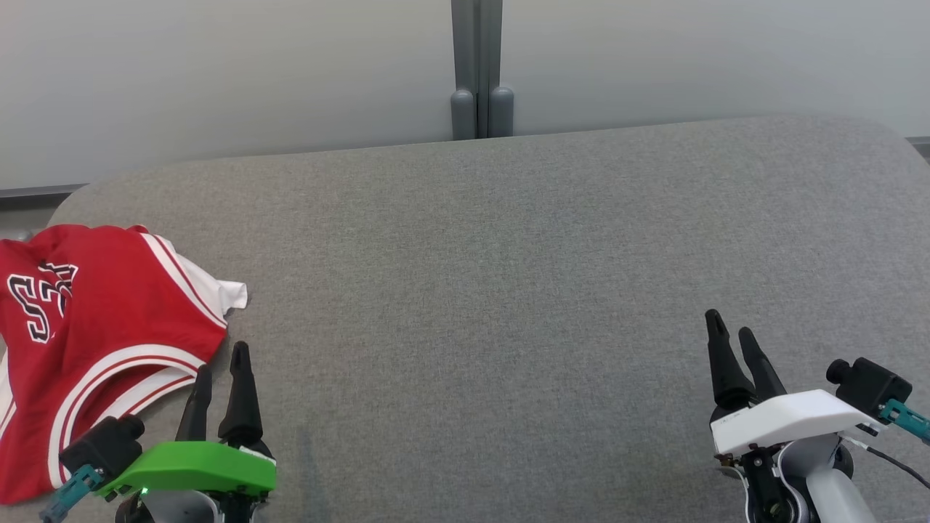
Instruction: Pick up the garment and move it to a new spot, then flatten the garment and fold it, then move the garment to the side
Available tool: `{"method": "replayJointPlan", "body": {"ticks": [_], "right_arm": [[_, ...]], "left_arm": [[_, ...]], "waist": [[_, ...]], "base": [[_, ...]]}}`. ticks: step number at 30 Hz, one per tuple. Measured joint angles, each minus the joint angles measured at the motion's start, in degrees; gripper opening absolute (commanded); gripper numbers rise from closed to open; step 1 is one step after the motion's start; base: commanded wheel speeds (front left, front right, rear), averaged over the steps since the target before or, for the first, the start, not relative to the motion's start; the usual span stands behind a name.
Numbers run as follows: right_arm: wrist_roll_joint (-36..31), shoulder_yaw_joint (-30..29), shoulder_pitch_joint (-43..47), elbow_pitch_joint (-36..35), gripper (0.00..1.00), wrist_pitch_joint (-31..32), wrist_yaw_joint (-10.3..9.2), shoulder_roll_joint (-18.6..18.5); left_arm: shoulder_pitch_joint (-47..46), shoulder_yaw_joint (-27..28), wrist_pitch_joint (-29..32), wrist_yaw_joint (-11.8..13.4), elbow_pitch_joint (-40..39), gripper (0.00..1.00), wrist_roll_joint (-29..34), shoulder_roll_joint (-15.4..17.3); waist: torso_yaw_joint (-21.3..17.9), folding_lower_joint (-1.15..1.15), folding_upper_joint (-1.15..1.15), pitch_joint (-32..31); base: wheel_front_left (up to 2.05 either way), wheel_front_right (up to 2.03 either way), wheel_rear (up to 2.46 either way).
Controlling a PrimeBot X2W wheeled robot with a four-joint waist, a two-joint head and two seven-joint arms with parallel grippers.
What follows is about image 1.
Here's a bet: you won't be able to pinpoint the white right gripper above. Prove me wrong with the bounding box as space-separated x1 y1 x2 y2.
704 309 881 523

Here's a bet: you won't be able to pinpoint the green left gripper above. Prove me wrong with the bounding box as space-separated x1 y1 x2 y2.
94 341 278 523

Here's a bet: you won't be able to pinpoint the red basketball jersey white sleeves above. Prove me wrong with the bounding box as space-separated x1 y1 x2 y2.
0 224 249 506

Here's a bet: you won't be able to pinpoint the left camera cable teal plug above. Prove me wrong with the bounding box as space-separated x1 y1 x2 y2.
39 464 107 523

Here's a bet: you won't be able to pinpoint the camera cable teal plug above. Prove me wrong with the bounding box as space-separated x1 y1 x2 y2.
845 400 930 492
39 464 107 523

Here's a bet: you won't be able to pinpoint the right camera cable teal plug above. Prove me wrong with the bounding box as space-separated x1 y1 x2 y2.
845 400 930 492

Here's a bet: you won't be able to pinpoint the grey double partition post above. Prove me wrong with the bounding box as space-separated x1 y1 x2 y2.
450 0 516 141

